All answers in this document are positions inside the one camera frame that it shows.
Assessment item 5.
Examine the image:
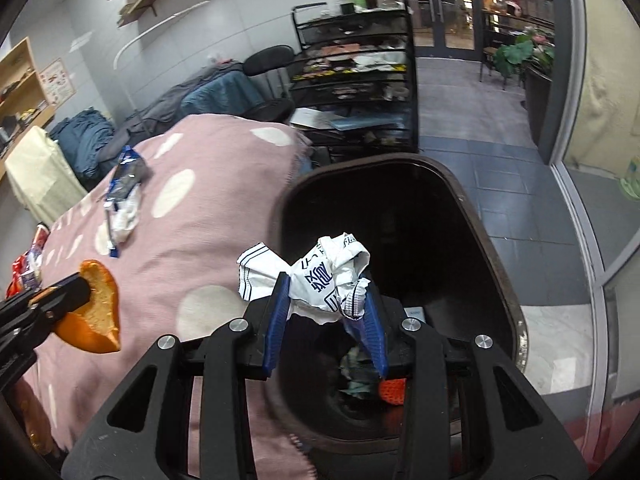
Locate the black trash bin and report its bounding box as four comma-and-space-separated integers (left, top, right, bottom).
265, 154, 528, 454

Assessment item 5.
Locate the pink polka dot blanket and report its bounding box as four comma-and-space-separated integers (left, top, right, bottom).
27, 115, 307, 450

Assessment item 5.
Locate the red snack wrapper pile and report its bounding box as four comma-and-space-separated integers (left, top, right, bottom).
6, 242, 43, 299

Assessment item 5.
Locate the white blue wrapper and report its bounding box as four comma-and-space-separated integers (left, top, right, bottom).
236, 233, 370, 325

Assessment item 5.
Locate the black metal trolley rack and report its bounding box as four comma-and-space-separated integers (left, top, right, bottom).
288, 2, 419, 165

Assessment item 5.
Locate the white arc floor lamp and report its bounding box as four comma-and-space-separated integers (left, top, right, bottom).
113, 0, 212, 133

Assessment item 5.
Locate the wooden cubby shelf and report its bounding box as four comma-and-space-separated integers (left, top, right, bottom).
1, 37, 55, 176

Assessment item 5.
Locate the teal cloth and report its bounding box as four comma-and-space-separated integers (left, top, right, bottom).
340, 346, 381, 400

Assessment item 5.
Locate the white tissue wrapper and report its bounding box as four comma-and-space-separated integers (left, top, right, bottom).
104, 183, 142, 258

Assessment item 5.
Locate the blue oreo wrapper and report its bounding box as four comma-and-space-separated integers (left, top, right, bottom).
105, 145, 150, 209

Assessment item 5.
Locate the potted green plant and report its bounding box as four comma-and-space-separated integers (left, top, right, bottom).
494, 27, 554, 146

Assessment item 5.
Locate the cream cloth covered chair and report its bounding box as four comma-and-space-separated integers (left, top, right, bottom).
4, 126, 87, 228

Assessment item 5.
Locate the red chip can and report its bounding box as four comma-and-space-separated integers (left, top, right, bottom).
32, 222, 50, 250

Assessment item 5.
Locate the orange foam fruit net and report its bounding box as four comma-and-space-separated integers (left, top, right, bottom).
378, 378, 406, 406

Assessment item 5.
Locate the massage bed with blue sheets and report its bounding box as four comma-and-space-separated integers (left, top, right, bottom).
48, 61, 265, 191

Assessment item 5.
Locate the orange peel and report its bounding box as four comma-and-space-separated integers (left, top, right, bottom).
54, 260, 122, 353

